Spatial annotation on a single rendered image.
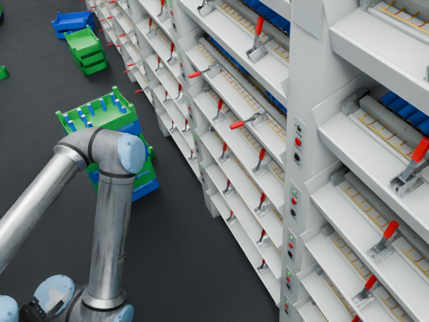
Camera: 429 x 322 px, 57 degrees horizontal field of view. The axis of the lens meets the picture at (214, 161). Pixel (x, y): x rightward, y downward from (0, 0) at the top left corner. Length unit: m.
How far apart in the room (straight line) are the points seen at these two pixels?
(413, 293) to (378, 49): 0.41
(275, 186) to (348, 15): 0.60
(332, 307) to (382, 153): 0.57
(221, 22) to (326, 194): 0.50
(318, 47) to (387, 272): 0.41
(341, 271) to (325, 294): 0.19
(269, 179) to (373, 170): 0.51
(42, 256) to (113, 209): 0.90
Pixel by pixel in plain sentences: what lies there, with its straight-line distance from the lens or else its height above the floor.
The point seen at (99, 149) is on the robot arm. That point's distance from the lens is 1.25.
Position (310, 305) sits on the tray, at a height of 0.37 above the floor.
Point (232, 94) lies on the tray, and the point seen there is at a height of 0.93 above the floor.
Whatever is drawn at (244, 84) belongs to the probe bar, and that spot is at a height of 0.97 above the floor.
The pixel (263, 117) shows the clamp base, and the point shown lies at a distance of 1.00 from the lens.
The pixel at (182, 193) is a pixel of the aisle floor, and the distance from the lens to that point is 2.10.
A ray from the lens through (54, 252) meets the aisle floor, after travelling 2.11.
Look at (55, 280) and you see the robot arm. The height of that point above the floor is 0.36.
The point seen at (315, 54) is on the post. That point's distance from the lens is 0.66.
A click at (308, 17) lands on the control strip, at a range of 0.64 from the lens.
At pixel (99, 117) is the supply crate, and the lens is 1.91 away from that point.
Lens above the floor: 1.59
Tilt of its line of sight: 45 degrees down
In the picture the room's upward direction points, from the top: 8 degrees counter-clockwise
